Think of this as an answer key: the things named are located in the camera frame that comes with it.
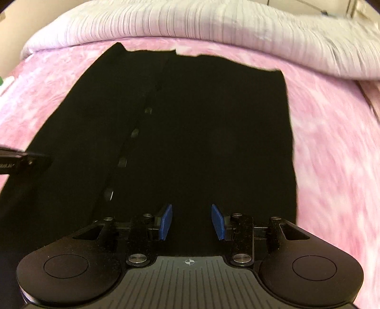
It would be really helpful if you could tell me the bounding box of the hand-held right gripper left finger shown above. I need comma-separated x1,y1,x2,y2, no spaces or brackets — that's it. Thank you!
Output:
72,204,173,267

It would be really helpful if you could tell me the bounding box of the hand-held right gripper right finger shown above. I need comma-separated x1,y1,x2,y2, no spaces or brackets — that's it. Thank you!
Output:
211,204,310,268

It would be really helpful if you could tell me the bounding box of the black buttoned garment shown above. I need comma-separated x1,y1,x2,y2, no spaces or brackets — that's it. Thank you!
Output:
0,42,298,275

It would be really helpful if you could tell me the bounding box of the pink fluffy blanket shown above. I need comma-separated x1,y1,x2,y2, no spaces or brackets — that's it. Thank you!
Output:
0,40,380,309

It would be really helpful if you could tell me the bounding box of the white ribbed duvet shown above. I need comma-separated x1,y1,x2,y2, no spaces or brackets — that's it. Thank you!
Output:
20,0,380,80

